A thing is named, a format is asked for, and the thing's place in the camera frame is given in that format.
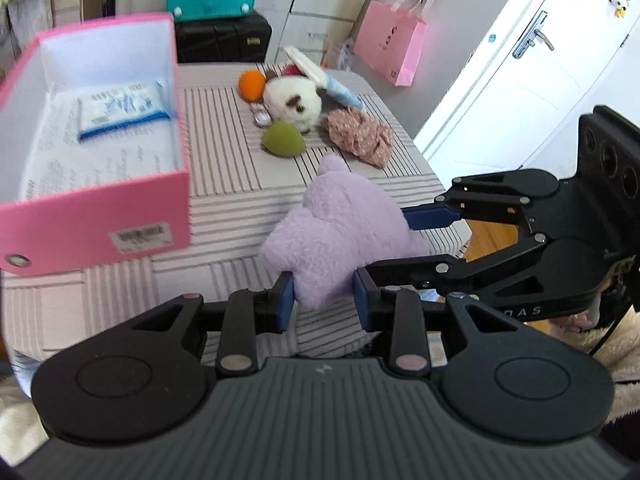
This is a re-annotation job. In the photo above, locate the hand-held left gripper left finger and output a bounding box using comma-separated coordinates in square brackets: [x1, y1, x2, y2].
[131, 271, 296, 376]

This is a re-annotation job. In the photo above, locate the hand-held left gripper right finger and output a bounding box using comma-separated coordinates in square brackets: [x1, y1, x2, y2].
[353, 267, 525, 376]

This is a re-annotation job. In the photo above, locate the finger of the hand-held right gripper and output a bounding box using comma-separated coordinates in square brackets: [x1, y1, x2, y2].
[402, 168, 562, 231]
[366, 233, 551, 294]

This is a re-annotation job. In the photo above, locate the purple plush star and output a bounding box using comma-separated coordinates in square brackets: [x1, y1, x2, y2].
[257, 152, 431, 311]

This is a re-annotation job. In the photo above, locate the blue white tissue pack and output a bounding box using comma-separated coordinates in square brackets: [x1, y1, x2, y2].
[283, 45, 367, 110]

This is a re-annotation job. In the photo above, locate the orange plush ball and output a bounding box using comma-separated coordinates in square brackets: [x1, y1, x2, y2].
[238, 70, 267, 104]

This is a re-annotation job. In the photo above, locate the pink storage box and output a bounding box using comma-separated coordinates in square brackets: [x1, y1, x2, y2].
[0, 12, 192, 277]

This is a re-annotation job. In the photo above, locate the person's right hand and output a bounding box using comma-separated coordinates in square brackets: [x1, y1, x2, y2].
[549, 307, 602, 334]

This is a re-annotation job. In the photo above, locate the pink dotted scrunchie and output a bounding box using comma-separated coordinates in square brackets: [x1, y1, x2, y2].
[320, 108, 396, 169]

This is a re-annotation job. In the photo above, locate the white door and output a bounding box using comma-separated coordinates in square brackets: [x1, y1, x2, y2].
[414, 0, 640, 173]

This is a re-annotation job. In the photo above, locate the striped tablecloth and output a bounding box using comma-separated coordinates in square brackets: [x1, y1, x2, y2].
[0, 62, 474, 363]

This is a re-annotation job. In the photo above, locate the fluffy beige garment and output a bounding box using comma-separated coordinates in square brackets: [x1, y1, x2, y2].
[591, 307, 640, 438]

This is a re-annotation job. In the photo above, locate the green egg-shaped sponge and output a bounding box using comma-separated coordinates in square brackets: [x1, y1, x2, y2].
[261, 119, 307, 159]

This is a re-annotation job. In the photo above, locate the pink paper bag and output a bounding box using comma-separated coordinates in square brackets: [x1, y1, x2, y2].
[353, 0, 429, 87]

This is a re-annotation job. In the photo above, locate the white round plush toy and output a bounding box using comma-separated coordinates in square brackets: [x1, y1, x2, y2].
[263, 62, 324, 134]

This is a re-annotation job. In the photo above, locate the clear plastic bag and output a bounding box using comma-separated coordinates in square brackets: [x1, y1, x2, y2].
[322, 37, 356, 72]

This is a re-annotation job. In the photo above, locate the printed paper sheet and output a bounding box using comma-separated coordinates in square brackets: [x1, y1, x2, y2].
[19, 89, 182, 202]

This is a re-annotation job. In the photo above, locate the white wardrobe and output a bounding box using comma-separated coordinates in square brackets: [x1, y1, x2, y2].
[82, 0, 387, 69]

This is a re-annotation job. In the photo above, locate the small blue white packet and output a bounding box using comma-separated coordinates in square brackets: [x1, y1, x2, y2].
[76, 79, 174, 142]

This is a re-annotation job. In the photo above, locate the black suitcase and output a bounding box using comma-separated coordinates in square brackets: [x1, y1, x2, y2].
[174, 12, 274, 65]

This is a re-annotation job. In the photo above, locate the metal keychain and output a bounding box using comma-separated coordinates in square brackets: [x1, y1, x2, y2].
[249, 102, 274, 129]

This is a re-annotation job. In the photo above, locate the metal door handle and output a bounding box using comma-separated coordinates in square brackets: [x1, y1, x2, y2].
[512, 9, 556, 60]

